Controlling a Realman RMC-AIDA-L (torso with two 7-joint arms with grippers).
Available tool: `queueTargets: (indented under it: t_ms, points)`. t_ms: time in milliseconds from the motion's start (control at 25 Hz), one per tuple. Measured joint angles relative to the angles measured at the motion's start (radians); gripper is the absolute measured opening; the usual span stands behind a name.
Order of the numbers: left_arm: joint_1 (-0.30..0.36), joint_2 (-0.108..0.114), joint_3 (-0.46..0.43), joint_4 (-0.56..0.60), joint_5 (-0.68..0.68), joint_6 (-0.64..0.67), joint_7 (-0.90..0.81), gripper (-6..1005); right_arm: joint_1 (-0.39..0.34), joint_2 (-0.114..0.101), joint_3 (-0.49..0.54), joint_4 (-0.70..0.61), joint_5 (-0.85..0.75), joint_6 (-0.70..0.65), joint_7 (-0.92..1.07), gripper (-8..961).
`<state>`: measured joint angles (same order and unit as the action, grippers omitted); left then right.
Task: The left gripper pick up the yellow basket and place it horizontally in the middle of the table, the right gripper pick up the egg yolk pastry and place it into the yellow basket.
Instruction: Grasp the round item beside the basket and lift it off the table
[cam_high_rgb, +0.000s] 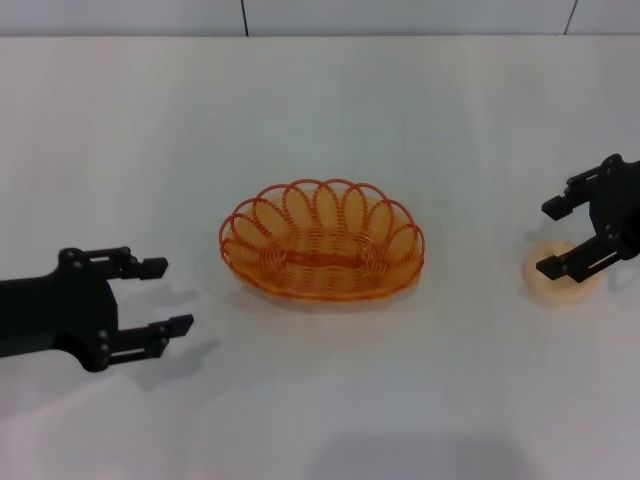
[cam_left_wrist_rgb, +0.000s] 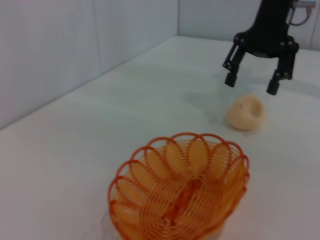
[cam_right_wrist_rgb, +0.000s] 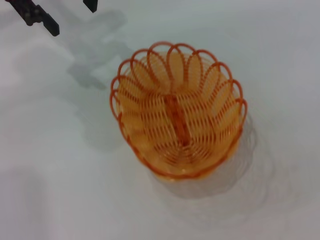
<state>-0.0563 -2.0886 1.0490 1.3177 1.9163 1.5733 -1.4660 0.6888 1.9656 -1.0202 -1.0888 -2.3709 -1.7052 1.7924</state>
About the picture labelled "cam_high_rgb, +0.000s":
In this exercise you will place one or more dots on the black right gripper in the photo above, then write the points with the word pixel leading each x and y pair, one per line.
pixel 620 205

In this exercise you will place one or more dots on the orange woven plastic basket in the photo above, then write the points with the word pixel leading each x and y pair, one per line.
pixel 320 235

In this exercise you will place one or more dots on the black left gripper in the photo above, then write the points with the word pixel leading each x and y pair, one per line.
pixel 60 315

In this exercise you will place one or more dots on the beige donut bread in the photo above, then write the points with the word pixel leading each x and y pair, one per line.
pixel 565 295

